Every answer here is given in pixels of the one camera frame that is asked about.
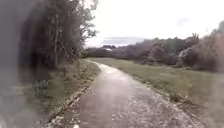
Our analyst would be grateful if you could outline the grey asphalt path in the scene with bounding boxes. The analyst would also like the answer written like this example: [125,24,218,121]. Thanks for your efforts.
[77,59,205,128]

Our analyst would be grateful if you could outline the grass verge with leaves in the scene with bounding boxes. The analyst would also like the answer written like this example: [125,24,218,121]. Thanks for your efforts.
[19,58,101,128]

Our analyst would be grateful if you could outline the grass field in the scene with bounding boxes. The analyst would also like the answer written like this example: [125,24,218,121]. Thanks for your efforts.
[87,57,224,128]

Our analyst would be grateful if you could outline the stone kerb strip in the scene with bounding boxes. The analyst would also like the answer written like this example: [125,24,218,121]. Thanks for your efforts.
[43,73,101,128]

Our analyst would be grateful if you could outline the row of trees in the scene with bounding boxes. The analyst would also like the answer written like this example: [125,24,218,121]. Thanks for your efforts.
[16,0,100,73]

